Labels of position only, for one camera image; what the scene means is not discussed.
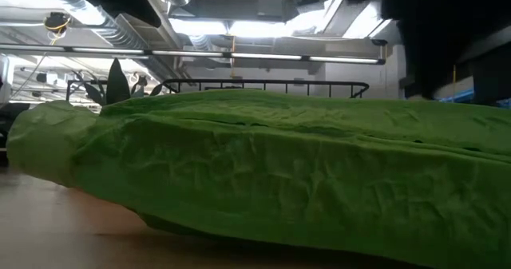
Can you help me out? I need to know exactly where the long green leafy vegetable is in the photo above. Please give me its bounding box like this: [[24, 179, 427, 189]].
[[6, 88, 511, 269]]

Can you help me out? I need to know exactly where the long linear ceiling light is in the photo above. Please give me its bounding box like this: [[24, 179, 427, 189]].
[[0, 43, 387, 65]]

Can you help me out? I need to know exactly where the grey ceiling unit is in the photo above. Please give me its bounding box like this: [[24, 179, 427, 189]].
[[257, 0, 289, 22]]

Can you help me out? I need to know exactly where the green plant in white pot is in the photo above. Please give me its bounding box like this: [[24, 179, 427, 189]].
[[73, 57, 164, 107]]

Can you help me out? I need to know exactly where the yellow black ceiling reel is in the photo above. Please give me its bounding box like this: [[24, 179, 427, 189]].
[[42, 11, 73, 35]]

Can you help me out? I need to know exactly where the dark monitor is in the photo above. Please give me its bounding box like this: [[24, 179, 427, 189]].
[[0, 102, 31, 148]]

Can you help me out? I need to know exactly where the black wire basket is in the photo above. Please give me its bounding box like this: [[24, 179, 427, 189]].
[[161, 78, 370, 100]]

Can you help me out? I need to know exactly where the large silver ventilation duct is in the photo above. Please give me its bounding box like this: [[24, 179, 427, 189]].
[[34, 0, 161, 51]]

